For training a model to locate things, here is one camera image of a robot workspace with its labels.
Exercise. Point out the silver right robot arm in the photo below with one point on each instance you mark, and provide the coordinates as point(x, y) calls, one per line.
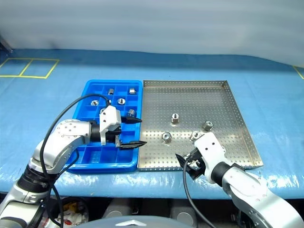
point(249, 187)

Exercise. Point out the colourful crumpled packaging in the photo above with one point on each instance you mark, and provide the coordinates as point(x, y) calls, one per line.
point(73, 213)

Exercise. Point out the blue plastic table cover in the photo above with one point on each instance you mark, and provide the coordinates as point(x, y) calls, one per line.
point(213, 69)

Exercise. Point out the dark grey rounded cover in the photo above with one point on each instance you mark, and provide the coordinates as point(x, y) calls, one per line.
point(133, 223)

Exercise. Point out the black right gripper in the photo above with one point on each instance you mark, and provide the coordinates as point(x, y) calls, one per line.
point(196, 164)

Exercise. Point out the grey rounded block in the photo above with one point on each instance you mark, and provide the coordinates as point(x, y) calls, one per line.
point(183, 210)
point(118, 207)

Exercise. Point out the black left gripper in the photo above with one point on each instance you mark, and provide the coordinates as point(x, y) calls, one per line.
point(111, 137)

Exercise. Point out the blue compartment tray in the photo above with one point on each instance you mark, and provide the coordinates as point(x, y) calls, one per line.
point(95, 154)

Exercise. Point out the metal nut in blue tray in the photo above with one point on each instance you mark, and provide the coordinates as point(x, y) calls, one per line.
point(132, 90)

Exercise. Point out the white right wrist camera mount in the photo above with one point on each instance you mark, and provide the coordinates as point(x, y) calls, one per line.
point(211, 147)

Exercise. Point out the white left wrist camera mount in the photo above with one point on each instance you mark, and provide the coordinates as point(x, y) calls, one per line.
point(109, 116)

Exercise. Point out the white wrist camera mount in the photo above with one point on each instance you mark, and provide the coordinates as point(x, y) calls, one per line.
point(211, 147)
point(109, 116)

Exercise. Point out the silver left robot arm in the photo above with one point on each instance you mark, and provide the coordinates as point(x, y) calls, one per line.
point(69, 133)

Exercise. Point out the perforated metal tray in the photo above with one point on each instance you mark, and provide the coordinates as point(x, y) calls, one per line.
point(190, 99)

